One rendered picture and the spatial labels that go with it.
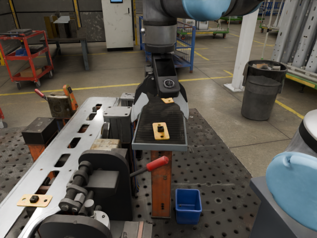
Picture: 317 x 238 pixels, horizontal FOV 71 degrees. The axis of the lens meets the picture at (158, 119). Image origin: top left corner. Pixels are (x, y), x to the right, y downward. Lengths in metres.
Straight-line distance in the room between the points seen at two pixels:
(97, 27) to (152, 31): 7.31
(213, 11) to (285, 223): 0.42
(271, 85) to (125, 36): 4.95
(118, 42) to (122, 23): 0.55
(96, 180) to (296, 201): 0.35
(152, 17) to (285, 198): 0.40
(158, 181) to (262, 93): 2.43
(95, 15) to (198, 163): 6.94
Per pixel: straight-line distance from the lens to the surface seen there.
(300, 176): 0.33
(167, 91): 0.46
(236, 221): 1.02
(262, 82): 3.00
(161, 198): 0.89
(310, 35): 4.86
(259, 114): 3.21
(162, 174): 0.80
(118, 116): 0.81
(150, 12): 0.50
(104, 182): 0.47
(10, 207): 0.74
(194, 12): 0.42
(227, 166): 1.26
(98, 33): 7.84
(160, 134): 0.59
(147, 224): 0.50
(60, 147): 0.89
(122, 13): 6.97
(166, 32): 0.50
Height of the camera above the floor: 1.49
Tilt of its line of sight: 29 degrees down
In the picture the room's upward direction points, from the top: straight up
